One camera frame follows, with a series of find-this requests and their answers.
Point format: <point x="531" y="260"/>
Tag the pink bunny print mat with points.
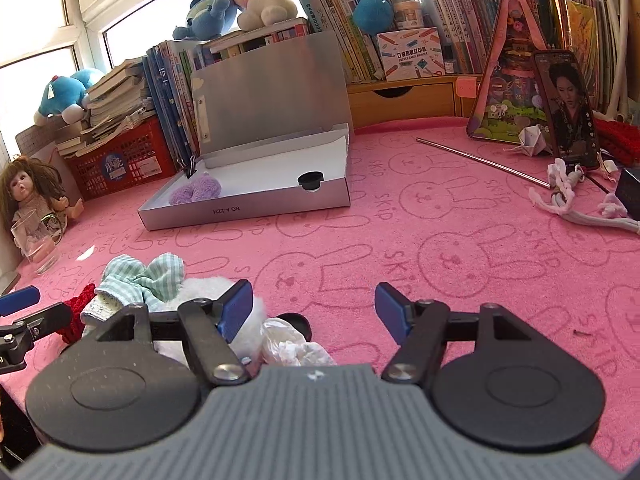
<point x="400" y="240"/>

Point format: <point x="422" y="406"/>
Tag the black round disc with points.
<point x="300" y="325"/>

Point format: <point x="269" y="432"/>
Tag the black round cap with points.
<point x="310" y="179"/>

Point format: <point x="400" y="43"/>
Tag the row of thin colourful books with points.
<point x="580" y="25"/>

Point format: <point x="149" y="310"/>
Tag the white pipes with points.
<point x="622" y="35"/>

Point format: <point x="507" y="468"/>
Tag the white printed carton box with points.
<point x="410" y="55"/>

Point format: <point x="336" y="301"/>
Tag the green checked scrunchie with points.
<point x="135" y="275"/>

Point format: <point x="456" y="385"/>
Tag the blue and white plush toy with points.
<point x="60" y="97"/>

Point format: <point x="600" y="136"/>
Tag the grey cardboard file box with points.
<point x="270" y="85"/>

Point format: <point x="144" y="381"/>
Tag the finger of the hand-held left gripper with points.
<point x="20" y="300"/>
<point x="50" y="322"/>

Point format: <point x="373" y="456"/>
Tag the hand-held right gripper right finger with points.
<point x="392" y="310"/>

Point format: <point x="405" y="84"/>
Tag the white crumpled plastic bag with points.
<point x="290" y="345"/>

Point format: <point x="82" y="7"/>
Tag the stack of worn books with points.
<point x="120" y="95"/>

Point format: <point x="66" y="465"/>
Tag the white folded paper figure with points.
<point x="532" y="137"/>

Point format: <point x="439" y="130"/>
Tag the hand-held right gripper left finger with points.
<point x="235" y="307"/>

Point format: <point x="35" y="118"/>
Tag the brown-haired doll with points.
<point x="25" y="185"/>

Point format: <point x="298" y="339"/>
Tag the stack of flat books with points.
<point x="280" y="35"/>

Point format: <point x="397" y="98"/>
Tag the pink sticky note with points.
<point x="468" y="87"/>

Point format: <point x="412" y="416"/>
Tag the red knitted scrunchie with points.
<point x="82" y="305"/>

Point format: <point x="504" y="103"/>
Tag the white jar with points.
<point x="407" y="12"/>

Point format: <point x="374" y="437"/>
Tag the red knitted cloth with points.
<point x="620" y="140"/>

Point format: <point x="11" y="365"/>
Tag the small blue round plush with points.
<point x="372" y="12"/>

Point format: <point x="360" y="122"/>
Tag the row of thin blue books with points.
<point x="165" y="95"/>

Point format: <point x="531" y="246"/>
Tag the small black box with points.
<point x="630" y="185"/>

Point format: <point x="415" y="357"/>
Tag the black binder clip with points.
<point x="190" y="167"/>

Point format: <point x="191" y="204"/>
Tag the thin metal rod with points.
<point x="480" y="160"/>

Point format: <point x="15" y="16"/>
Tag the row of upright books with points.
<point x="465" y="25"/>

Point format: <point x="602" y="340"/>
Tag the red plastic basket with label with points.
<point x="120" y="160"/>

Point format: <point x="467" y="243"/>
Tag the purple scrunchie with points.
<point x="195" y="190"/>

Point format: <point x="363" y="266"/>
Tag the clear glass mug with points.
<point x="37" y="255"/>

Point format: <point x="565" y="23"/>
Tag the grey grid cutting mat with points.
<point x="26" y="142"/>

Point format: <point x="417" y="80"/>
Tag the white fluffy toy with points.
<point x="252" y="325"/>

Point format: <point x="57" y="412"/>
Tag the wooden drawer organizer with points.
<point x="400" y="105"/>

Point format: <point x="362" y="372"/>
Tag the blue big-eared plush toy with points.
<point x="210" y="15"/>

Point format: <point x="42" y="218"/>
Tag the smartphone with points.
<point x="565" y="110"/>

